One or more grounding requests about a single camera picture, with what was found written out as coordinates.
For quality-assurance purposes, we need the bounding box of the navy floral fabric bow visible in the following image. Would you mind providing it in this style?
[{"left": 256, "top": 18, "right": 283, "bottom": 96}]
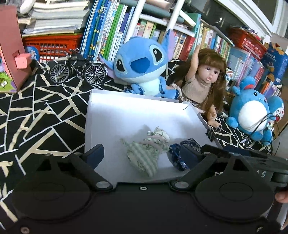
[{"left": 169, "top": 138, "right": 201, "bottom": 171}]

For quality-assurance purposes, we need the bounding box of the green plaid fabric bow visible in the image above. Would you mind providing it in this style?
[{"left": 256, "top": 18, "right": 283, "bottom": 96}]
[{"left": 121, "top": 127, "right": 170, "bottom": 177}]

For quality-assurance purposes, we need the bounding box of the person right hand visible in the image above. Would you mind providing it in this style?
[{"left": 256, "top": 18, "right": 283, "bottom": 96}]
[{"left": 275, "top": 191, "right": 288, "bottom": 204}]

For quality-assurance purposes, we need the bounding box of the white cardboard box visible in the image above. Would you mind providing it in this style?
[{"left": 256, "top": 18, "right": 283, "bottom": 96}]
[{"left": 85, "top": 89, "right": 221, "bottom": 186}]

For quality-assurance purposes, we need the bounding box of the black white patterned cloth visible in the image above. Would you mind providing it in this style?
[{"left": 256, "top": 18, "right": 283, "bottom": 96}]
[{"left": 0, "top": 59, "right": 280, "bottom": 228}]

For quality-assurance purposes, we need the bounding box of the brown haired doll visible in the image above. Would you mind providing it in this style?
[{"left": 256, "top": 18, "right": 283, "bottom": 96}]
[{"left": 168, "top": 45, "right": 226, "bottom": 128}]

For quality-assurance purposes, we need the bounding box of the blue round plush toy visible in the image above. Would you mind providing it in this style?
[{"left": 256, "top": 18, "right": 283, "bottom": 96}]
[{"left": 226, "top": 76, "right": 273, "bottom": 145}]

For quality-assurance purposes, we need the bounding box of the miniature metal bicycle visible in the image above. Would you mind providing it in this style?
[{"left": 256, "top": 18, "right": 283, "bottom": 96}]
[{"left": 49, "top": 48, "right": 106, "bottom": 87}]

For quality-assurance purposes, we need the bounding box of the Doraemon plush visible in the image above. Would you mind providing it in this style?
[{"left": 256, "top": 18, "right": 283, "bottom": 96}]
[{"left": 267, "top": 96, "right": 285, "bottom": 122}]

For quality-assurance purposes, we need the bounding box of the blue Stitch plush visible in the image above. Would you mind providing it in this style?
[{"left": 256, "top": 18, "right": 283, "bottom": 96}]
[{"left": 99, "top": 29, "right": 179, "bottom": 99}]

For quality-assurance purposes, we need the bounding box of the red plastic basket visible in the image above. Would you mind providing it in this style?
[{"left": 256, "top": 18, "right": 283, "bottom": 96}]
[{"left": 22, "top": 33, "right": 82, "bottom": 62}]

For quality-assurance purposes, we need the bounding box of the blue cardboard box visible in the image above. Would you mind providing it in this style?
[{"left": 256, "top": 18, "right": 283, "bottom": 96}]
[{"left": 261, "top": 42, "right": 287, "bottom": 85}]

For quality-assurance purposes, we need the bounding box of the red basket upper right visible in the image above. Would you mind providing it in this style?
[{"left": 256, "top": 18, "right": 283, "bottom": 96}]
[{"left": 228, "top": 27, "right": 267, "bottom": 60}]

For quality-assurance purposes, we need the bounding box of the stack of grey books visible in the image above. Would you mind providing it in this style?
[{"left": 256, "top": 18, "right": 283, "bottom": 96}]
[{"left": 18, "top": 1, "right": 92, "bottom": 37}]

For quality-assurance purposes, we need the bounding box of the black cable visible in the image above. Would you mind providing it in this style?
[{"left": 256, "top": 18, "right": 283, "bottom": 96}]
[{"left": 242, "top": 112, "right": 282, "bottom": 158}]

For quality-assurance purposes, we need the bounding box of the pink A-frame miniature house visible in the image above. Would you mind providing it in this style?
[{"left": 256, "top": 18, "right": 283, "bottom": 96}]
[{"left": 1, "top": 5, "right": 32, "bottom": 93}]

